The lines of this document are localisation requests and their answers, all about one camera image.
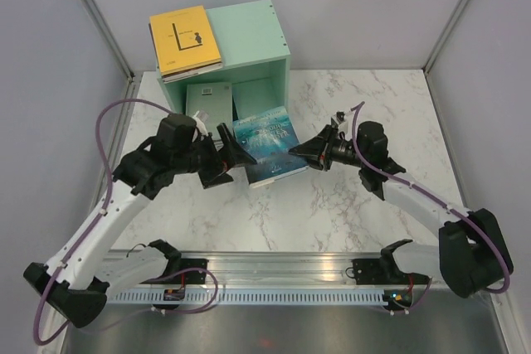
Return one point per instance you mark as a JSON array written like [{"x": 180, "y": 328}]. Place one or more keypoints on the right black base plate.
[{"x": 372, "y": 271}]

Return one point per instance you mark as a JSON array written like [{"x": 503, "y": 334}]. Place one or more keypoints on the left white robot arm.
[{"x": 74, "y": 281}]

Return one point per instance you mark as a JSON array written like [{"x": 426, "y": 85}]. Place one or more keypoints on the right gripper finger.
[
  {"x": 326, "y": 136},
  {"x": 311, "y": 154}
]

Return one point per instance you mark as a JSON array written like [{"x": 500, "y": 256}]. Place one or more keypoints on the black file folder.
[{"x": 234, "y": 115}]

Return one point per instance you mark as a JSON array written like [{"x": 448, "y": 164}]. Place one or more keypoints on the aluminium rail beam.
[{"x": 263, "y": 270}]

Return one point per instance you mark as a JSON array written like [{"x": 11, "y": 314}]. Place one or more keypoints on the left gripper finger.
[
  {"x": 231, "y": 152},
  {"x": 210, "y": 180}
]

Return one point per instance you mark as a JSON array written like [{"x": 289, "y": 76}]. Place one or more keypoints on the white slotted cable duct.
[{"x": 201, "y": 296}]

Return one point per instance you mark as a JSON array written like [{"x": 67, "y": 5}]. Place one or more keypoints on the mint green open cabinet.
[{"x": 255, "y": 55}]

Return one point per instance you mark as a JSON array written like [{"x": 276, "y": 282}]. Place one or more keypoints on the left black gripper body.
[{"x": 204, "y": 157}]

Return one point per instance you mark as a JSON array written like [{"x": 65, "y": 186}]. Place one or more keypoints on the blue ocean cover book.
[{"x": 268, "y": 137}]

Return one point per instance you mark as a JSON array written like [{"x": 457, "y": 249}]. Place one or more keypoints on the yellow book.
[{"x": 183, "y": 40}]

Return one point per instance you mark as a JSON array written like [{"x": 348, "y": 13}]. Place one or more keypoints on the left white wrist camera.
[{"x": 201, "y": 117}]

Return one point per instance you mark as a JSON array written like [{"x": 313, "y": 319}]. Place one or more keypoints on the grey green notebook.
[{"x": 213, "y": 99}]

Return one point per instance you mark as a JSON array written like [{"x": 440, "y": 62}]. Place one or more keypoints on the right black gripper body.
[{"x": 339, "y": 150}]

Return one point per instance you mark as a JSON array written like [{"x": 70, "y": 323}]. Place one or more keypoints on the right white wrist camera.
[{"x": 338, "y": 119}]

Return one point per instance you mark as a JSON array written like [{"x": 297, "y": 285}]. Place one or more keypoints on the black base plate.
[
  {"x": 194, "y": 274},
  {"x": 372, "y": 271}
]

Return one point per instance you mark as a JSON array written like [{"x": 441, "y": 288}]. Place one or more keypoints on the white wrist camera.
[
  {"x": 201, "y": 117},
  {"x": 338, "y": 119}
]

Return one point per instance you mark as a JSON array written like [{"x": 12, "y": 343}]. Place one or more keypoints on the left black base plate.
[{"x": 194, "y": 274}]

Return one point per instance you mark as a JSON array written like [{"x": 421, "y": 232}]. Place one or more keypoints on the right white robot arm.
[{"x": 471, "y": 254}]

